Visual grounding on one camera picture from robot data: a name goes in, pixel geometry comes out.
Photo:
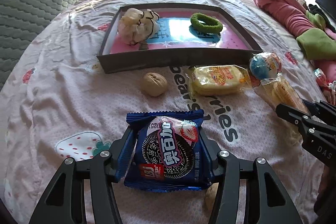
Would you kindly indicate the green cloth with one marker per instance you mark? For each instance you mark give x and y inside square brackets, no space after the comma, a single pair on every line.
[317,43]

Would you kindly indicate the walnut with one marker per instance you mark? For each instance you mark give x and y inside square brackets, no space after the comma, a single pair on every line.
[210,196]
[153,84]

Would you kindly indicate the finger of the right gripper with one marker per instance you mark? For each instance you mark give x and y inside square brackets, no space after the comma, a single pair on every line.
[313,107]
[293,116]

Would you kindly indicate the blue cookie packet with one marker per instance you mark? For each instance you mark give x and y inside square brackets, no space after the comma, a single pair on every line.
[170,154]

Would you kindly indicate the surprise egg toy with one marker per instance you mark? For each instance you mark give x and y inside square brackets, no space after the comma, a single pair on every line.
[266,65]

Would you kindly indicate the clear cracker stack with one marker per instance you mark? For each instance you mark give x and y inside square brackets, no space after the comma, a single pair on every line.
[277,91]

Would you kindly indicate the beige sheer drawstring pouch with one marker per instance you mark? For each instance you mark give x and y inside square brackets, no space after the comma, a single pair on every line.
[136,26]

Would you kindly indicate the yellow rice cracker packet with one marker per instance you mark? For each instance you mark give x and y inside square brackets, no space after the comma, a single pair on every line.
[218,80]

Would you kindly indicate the pink rolled blanket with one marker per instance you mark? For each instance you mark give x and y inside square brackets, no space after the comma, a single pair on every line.
[292,15]

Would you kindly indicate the dark shallow box tray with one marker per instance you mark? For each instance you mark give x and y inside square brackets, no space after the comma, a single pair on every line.
[118,62]

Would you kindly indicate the pink and blue book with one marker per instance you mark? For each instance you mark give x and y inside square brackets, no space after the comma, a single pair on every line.
[176,31]

